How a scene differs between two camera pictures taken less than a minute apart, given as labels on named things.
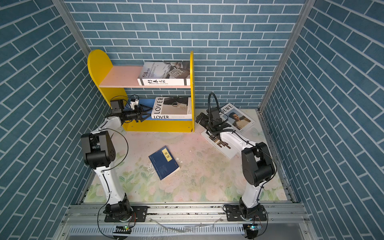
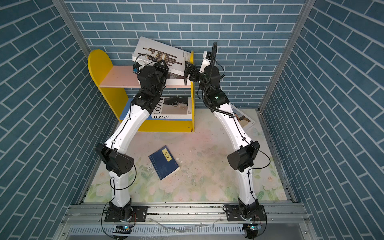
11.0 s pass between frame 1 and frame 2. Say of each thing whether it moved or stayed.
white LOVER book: stayed
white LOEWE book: stayed
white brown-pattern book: moved
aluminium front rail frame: stayed
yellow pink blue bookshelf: stayed
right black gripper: moved
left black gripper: moved
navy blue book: stayed
